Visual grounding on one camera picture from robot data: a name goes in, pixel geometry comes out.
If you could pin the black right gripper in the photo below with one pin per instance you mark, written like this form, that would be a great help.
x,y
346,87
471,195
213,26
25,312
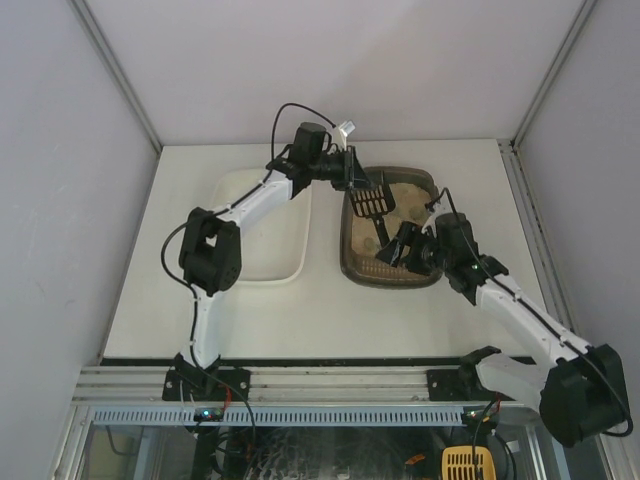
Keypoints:
x,y
408,240

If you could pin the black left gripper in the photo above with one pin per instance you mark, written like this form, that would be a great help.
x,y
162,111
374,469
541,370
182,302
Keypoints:
x,y
350,167

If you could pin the black slotted litter scoop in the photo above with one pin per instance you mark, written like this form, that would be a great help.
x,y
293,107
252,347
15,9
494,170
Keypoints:
x,y
374,204

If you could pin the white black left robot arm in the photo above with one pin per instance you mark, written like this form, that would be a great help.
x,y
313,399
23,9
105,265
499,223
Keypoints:
x,y
211,250

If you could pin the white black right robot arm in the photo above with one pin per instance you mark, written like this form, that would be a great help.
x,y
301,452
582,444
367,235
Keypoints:
x,y
576,388

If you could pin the yellow slotted litter scoop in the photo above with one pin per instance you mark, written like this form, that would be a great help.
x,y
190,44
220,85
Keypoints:
x,y
467,463

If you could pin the white plastic waste tray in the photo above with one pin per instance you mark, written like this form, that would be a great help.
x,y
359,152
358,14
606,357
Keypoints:
x,y
274,224

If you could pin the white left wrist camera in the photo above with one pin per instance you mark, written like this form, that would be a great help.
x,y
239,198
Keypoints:
x,y
341,133

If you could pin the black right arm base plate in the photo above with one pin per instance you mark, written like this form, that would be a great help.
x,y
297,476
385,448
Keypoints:
x,y
445,385

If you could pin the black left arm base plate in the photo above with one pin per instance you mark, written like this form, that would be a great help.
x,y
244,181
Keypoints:
x,y
221,385

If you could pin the grey slotted cable duct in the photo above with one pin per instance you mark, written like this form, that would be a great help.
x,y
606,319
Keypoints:
x,y
348,416

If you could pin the aluminium front frame rail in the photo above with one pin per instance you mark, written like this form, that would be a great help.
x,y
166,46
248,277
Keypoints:
x,y
270,385

